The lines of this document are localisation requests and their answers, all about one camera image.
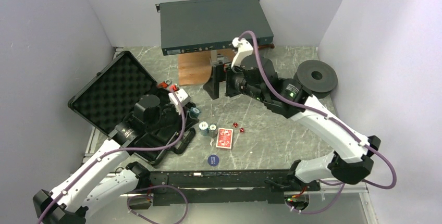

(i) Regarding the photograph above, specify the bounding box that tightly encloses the white blue chip stack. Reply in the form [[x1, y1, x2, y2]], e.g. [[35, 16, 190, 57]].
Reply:
[[199, 121, 209, 136]]

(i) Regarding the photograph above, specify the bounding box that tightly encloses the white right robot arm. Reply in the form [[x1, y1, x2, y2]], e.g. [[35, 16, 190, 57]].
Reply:
[[203, 56, 381, 190]]

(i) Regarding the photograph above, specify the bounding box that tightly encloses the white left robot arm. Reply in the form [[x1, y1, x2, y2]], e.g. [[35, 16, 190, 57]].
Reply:
[[33, 89, 190, 223]]

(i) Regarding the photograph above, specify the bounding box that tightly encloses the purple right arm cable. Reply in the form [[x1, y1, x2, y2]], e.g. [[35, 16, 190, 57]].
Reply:
[[238, 30, 397, 216]]

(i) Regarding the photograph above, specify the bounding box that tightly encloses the red and silver key tool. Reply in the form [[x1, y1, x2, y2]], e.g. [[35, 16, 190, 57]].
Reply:
[[157, 79, 171, 89]]

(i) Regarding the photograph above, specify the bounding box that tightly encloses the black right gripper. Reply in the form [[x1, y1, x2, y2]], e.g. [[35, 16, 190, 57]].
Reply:
[[203, 61, 267, 103]]

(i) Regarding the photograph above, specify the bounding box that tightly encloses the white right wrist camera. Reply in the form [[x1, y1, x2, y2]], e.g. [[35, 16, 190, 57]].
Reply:
[[231, 38, 254, 69]]

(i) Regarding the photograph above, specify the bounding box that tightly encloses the green blue chip stack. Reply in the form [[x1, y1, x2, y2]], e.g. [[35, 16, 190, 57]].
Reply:
[[188, 107, 201, 119]]

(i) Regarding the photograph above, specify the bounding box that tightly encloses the grey filament spool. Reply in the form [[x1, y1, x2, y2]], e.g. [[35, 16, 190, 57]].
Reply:
[[294, 60, 338, 99]]

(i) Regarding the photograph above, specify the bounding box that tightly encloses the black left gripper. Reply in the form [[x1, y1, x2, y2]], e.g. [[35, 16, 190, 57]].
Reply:
[[146, 102, 199, 133]]

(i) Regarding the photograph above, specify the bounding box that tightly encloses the dark grey rack unit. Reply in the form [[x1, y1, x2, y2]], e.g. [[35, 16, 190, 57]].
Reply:
[[156, 0, 274, 56]]

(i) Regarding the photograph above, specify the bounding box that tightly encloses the grey metal stand bracket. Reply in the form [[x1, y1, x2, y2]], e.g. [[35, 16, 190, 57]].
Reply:
[[210, 50, 229, 66]]

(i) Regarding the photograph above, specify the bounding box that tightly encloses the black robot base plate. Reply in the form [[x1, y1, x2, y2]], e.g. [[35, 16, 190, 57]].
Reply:
[[137, 169, 321, 206]]

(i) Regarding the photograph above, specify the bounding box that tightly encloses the black poker set case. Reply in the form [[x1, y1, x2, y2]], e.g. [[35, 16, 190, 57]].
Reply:
[[68, 51, 199, 166]]

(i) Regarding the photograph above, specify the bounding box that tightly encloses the blue small blind button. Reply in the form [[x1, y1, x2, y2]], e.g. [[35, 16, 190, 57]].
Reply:
[[207, 154, 220, 167]]

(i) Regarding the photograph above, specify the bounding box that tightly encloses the red playing card deck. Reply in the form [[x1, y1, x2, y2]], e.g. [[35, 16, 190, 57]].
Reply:
[[216, 128, 234, 149]]

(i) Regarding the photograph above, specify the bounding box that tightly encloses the wooden base board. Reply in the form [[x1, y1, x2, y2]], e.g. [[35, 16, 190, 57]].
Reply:
[[178, 49, 235, 86]]

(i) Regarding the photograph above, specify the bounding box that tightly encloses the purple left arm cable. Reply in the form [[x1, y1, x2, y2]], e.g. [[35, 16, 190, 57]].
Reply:
[[36, 90, 187, 224]]

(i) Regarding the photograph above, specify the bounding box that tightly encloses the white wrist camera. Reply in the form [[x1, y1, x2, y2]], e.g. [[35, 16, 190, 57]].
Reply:
[[231, 38, 254, 69], [168, 85, 191, 115]]

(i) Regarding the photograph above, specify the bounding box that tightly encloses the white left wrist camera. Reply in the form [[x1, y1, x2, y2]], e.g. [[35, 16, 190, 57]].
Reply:
[[168, 85, 191, 115]]

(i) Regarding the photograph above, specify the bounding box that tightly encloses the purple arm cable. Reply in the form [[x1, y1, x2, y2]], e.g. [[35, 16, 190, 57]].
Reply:
[[238, 30, 397, 216], [36, 90, 187, 224]]

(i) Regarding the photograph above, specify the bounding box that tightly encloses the brown handle tool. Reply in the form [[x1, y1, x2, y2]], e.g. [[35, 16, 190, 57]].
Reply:
[[259, 43, 275, 49]]

